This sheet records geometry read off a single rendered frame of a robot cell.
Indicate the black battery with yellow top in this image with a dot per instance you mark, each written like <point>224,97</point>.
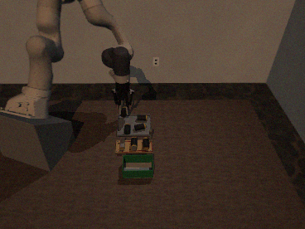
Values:
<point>142,117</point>
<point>140,126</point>
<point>146,142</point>
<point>127,129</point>
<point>134,142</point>
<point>123,112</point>

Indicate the green open box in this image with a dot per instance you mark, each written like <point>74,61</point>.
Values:
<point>138,166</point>

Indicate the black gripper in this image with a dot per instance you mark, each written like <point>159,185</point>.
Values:
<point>122,89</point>

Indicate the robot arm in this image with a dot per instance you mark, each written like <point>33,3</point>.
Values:
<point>33,102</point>

